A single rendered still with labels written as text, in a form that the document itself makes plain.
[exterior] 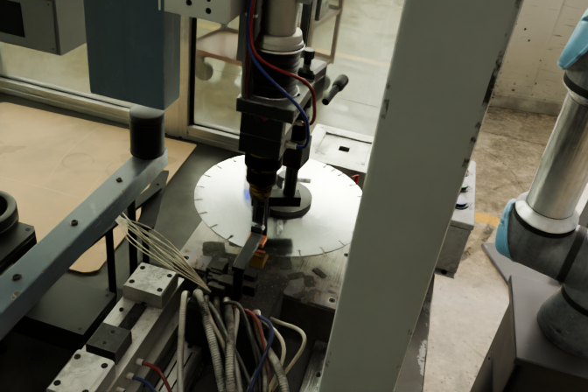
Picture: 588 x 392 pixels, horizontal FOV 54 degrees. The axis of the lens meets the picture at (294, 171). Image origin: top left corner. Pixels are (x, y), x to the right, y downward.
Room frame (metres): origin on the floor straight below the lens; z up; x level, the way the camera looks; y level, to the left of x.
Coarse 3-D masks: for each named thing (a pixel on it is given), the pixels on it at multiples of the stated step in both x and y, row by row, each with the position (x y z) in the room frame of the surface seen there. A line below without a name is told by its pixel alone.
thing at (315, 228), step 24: (216, 168) 0.96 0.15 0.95; (240, 168) 0.97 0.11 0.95; (312, 168) 1.01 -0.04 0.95; (216, 192) 0.87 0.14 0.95; (240, 192) 0.89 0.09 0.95; (312, 192) 0.92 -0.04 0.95; (336, 192) 0.93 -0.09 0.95; (360, 192) 0.94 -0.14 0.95; (216, 216) 0.80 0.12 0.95; (240, 216) 0.81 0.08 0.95; (288, 216) 0.83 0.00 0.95; (312, 216) 0.84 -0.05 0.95; (336, 216) 0.85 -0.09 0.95; (240, 240) 0.75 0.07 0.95; (288, 240) 0.77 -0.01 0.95; (312, 240) 0.78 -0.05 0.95; (336, 240) 0.78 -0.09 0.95
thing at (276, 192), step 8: (288, 168) 0.80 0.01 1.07; (288, 176) 0.80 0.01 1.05; (296, 176) 0.80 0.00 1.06; (288, 184) 0.80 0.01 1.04; (296, 184) 0.81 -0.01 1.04; (272, 192) 0.81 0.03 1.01; (280, 192) 0.81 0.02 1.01; (288, 192) 0.80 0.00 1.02; (296, 192) 0.82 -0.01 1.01; (272, 200) 0.79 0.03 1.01; (280, 200) 0.80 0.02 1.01; (288, 200) 0.80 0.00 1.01; (296, 200) 0.80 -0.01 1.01; (256, 208) 0.79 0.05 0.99; (264, 208) 0.79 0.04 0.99; (256, 216) 0.79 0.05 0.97
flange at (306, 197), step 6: (300, 186) 0.92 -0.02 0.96; (300, 192) 0.90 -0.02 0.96; (306, 192) 0.90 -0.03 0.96; (306, 198) 0.88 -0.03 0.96; (300, 204) 0.86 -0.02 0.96; (306, 204) 0.87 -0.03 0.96; (270, 210) 0.84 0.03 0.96; (276, 210) 0.83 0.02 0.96; (282, 210) 0.84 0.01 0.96; (288, 210) 0.84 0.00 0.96; (294, 210) 0.84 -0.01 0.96; (300, 210) 0.85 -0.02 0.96; (306, 210) 0.86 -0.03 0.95
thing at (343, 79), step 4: (340, 76) 0.86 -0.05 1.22; (344, 76) 0.86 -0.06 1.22; (336, 80) 0.85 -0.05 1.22; (340, 80) 0.85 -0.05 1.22; (344, 80) 0.85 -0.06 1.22; (348, 80) 0.86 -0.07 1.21; (332, 84) 0.84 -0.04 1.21; (336, 84) 0.84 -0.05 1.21; (340, 84) 0.84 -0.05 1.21; (344, 84) 0.85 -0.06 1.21; (332, 88) 0.83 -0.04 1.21; (336, 88) 0.83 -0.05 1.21; (340, 88) 0.84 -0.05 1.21; (328, 92) 0.82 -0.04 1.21; (332, 92) 0.82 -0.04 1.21; (336, 92) 0.82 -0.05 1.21; (328, 96) 0.81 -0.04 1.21; (332, 96) 0.81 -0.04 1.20; (324, 100) 0.80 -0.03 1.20; (328, 100) 0.80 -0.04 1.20; (324, 104) 0.80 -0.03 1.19
